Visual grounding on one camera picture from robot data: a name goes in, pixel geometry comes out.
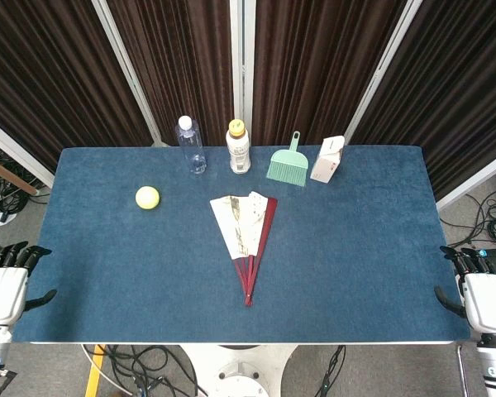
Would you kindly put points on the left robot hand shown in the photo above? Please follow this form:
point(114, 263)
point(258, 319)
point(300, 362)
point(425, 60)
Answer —
point(2, 289)

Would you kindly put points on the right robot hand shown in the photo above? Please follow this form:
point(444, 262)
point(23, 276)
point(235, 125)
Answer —
point(487, 297)

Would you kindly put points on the red ribbed paper folding fan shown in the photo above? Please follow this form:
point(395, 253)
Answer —
point(244, 235)

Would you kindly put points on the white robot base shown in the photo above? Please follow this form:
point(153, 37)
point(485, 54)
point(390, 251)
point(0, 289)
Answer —
point(239, 372)

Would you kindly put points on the green hand broom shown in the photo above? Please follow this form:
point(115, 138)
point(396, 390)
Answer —
point(288, 163)

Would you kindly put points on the wooden stick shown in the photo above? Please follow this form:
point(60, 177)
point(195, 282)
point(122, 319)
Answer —
point(8, 173)

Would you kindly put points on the yellow floor tape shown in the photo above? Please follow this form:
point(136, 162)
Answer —
point(94, 372)

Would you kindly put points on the yellow tennis ball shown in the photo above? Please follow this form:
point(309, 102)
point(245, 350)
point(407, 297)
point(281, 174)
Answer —
point(147, 197)

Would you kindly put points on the white and red carton box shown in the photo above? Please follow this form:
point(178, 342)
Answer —
point(327, 161)

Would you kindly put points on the clear plastic water bottle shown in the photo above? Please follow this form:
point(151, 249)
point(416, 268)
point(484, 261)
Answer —
point(191, 146)

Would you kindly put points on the blue table mat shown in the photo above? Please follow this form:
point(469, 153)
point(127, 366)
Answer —
point(248, 248)

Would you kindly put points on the white bottle with yellow cap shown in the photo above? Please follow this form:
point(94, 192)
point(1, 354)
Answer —
point(237, 149)

